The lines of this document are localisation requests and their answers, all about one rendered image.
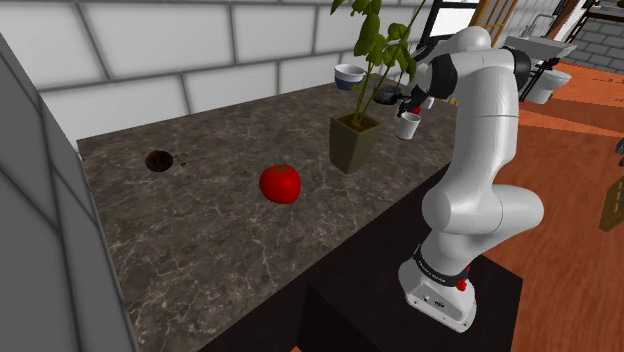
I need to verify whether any white cup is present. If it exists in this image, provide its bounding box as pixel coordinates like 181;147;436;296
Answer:
394;112;422;142

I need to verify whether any dark grey rounded object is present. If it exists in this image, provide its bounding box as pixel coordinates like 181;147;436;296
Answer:
372;85;404;106

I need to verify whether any white and blue bowl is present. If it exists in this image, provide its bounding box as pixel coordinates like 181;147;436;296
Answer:
333;63;366;92

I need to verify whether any green plant in olive pot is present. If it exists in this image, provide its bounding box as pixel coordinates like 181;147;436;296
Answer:
328;0;428;175

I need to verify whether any black framed window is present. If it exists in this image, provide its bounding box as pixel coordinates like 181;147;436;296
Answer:
412;0;482;64

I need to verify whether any wooden ladder shelf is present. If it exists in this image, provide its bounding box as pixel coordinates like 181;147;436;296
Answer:
469;0;519;48

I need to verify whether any red tomato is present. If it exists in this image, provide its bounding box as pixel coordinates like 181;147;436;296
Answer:
258;164;302;205

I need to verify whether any dark robot stand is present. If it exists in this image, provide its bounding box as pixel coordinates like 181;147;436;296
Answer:
296;252;524;352

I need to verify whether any brown wooden furniture piece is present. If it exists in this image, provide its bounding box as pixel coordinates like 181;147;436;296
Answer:
598;175;624;233

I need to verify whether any dark brown round object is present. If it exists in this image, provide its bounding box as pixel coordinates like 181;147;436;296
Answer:
144;149;188;173

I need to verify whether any white sink on black frame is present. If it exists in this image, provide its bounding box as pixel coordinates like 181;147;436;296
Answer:
503;34;577;103

